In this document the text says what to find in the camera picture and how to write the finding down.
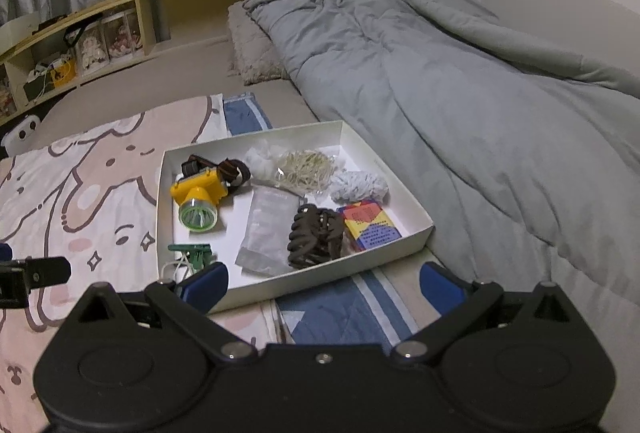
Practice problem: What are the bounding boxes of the green clip with cord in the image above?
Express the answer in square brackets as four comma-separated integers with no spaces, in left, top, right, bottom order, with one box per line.
[160,243,217,283]

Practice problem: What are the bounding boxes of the bag of rubber bands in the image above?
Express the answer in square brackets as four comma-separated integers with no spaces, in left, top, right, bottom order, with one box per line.
[274,150,335,195]

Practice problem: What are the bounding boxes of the colourful playing card box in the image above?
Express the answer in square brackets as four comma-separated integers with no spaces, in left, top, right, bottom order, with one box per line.
[337,199,401,251]

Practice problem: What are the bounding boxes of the cartoon bear printed blanket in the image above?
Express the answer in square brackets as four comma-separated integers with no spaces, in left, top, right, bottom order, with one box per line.
[1,94,270,432]

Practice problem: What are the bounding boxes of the white shallow cardboard box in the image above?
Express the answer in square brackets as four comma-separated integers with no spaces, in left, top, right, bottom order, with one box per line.
[156,121,434,312]

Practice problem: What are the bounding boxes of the beige fluffy pillow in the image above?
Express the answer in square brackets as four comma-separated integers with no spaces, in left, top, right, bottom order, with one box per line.
[228,2,288,86]

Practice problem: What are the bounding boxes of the wooden headboard shelf unit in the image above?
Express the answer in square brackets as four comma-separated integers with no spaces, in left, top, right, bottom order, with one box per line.
[1,0,239,124]

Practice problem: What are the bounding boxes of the doll in clear case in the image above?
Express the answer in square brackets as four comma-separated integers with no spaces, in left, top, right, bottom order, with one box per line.
[102,8,142,62]
[75,22,110,75]

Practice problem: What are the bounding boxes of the yellow headlamp with brown strap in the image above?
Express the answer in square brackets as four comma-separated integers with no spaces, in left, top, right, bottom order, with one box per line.
[170,155,250,233]

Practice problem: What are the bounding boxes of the grey foil sachet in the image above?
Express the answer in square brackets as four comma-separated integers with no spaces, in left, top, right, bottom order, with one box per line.
[235,185,302,277]

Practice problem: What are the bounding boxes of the white tissue bag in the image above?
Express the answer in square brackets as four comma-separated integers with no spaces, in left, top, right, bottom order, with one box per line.
[245,140,281,182]

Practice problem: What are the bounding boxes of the dark brown hair claw clip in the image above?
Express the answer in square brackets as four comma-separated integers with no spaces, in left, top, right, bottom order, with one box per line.
[286,204,345,269]

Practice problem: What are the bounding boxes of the yellow bucket on shelf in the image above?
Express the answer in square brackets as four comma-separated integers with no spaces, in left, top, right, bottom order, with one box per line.
[50,57,76,88]

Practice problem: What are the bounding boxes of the grey quilted duvet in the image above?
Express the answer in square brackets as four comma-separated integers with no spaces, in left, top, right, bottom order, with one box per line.
[242,0,640,349]

